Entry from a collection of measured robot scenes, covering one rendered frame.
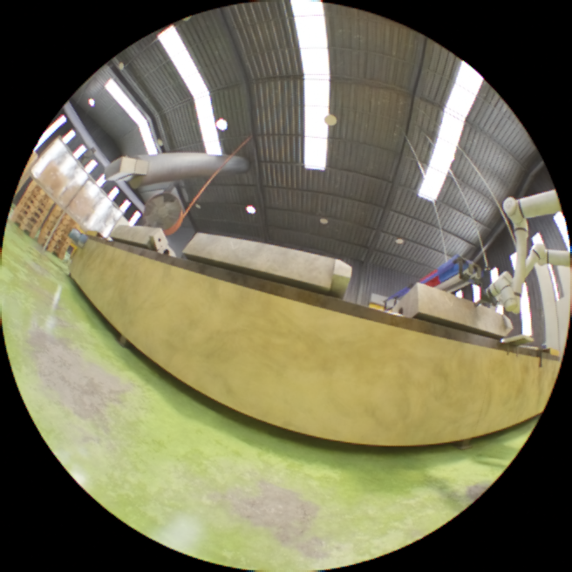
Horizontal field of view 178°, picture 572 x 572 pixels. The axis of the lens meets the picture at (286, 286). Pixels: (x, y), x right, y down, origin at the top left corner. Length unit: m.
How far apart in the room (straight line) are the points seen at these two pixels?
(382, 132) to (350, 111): 1.68
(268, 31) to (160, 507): 10.31
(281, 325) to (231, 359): 0.30
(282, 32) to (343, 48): 2.40
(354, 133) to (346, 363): 9.27
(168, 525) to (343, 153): 10.14
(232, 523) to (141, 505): 0.20
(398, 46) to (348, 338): 9.44
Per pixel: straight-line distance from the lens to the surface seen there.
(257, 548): 0.52
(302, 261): 1.02
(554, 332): 7.36
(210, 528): 0.53
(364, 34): 9.26
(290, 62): 9.81
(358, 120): 9.48
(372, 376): 0.93
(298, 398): 0.89
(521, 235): 1.56
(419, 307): 1.10
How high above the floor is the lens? 0.46
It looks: 19 degrees up
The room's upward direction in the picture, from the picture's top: 19 degrees clockwise
